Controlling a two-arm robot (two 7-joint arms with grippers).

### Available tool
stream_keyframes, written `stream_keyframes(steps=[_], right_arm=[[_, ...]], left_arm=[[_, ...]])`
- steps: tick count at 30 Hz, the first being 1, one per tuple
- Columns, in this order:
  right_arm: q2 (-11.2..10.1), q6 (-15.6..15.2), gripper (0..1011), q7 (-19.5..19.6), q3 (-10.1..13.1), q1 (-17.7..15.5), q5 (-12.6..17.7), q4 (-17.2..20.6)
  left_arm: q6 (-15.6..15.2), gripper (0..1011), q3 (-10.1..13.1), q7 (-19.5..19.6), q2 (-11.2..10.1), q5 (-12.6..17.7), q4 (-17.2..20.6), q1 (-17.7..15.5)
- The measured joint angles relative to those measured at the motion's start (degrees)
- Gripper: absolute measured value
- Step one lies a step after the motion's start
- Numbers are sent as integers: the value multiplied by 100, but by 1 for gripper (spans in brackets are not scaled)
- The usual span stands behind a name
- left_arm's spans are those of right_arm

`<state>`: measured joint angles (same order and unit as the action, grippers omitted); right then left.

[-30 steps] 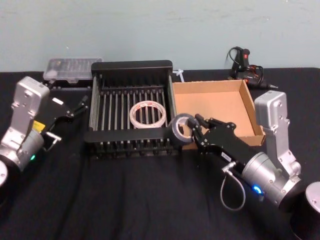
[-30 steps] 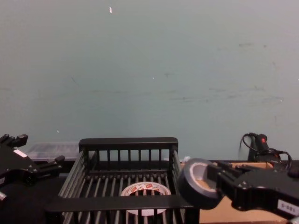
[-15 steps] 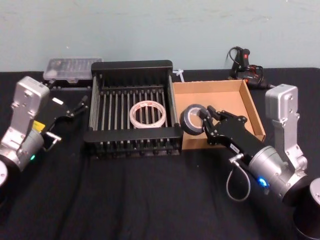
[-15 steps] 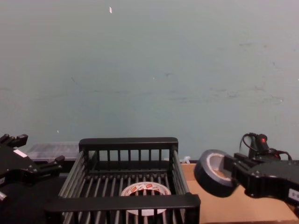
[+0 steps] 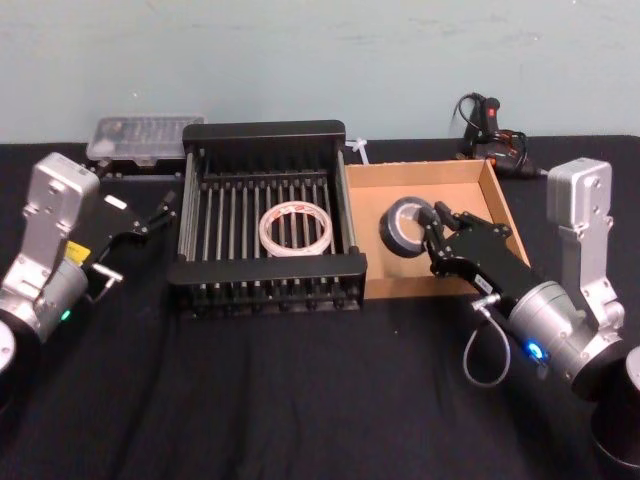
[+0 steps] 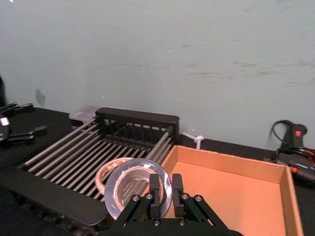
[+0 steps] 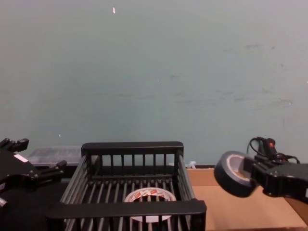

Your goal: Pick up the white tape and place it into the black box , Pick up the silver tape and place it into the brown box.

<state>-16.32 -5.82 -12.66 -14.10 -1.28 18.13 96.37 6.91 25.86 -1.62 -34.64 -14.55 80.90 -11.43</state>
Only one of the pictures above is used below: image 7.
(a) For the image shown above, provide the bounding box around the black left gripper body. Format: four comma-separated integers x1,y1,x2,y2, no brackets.
0,149,41,193

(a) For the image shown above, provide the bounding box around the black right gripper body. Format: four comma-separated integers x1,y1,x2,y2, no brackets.
263,163,308,201

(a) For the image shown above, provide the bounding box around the silver tape roll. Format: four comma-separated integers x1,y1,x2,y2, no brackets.
214,150,259,198

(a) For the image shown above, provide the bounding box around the white tape roll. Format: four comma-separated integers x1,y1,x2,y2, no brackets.
124,187,175,222

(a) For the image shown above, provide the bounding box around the clear plastic case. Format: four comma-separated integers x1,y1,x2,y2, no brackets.
28,145,81,167

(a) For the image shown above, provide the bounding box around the shallow brown cardboard tray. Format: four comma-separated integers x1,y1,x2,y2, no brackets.
186,168,308,231

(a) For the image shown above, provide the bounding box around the black rack with steel bars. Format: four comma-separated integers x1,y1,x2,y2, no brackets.
45,141,207,231

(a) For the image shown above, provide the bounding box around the black corded tool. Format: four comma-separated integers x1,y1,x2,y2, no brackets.
247,136,301,166

